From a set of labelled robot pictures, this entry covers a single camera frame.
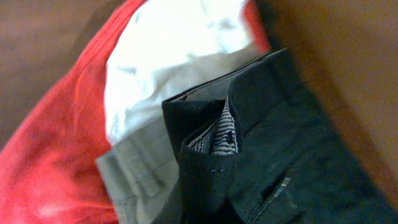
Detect red t-shirt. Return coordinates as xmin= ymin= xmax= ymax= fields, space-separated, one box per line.
xmin=1 ymin=1 xmax=271 ymax=223

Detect grey khaki shorts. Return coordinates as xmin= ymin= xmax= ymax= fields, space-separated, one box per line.
xmin=95 ymin=55 xmax=280 ymax=224

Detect black shorts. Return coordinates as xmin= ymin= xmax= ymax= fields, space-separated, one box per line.
xmin=155 ymin=49 xmax=397 ymax=223

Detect white garment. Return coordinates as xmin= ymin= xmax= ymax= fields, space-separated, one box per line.
xmin=104 ymin=0 xmax=258 ymax=144

